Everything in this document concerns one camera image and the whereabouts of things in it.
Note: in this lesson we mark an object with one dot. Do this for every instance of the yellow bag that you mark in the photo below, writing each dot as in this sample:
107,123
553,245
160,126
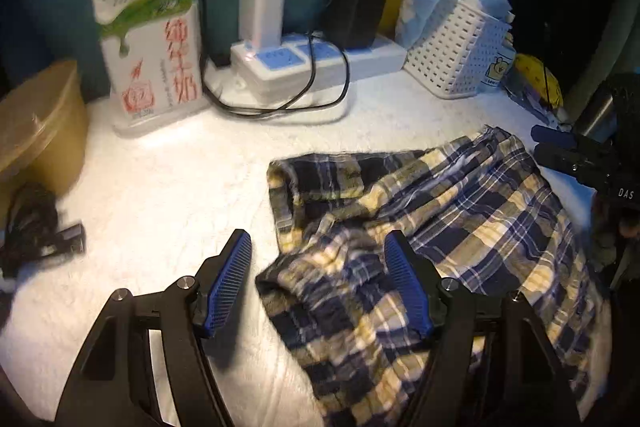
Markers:
537,82

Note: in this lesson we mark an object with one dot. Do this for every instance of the round brown lidded bowl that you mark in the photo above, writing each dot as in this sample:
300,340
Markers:
40,127

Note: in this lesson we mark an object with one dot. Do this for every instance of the white charger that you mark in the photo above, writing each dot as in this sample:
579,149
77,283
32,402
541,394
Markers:
261,14

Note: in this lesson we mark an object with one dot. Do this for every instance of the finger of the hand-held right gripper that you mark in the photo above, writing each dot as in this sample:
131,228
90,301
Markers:
552,136
565,162

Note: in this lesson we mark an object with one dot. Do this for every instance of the white power strip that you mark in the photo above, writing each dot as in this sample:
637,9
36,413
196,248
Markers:
300,67

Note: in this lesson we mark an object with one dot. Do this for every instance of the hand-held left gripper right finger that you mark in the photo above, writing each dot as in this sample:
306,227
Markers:
405,277

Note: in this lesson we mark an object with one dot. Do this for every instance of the black charger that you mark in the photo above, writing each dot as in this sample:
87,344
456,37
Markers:
356,12

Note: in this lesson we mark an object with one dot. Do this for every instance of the plaid pants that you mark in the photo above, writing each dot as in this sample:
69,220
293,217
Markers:
350,217

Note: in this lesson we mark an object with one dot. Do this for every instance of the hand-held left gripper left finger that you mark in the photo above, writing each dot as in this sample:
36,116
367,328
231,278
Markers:
227,287

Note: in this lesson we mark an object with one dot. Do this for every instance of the metal flask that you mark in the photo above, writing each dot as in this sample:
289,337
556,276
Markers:
595,114

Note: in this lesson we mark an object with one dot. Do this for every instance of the white and green milk carton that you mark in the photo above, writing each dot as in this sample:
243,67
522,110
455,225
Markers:
150,52

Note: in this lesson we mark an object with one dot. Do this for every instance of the white plastic basket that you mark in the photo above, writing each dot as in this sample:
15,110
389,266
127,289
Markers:
455,52

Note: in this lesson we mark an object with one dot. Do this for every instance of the white cartoon mug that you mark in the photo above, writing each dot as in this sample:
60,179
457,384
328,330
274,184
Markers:
498,69

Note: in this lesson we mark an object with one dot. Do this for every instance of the white fleece table cover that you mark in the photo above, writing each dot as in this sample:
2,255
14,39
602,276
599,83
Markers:
175,187

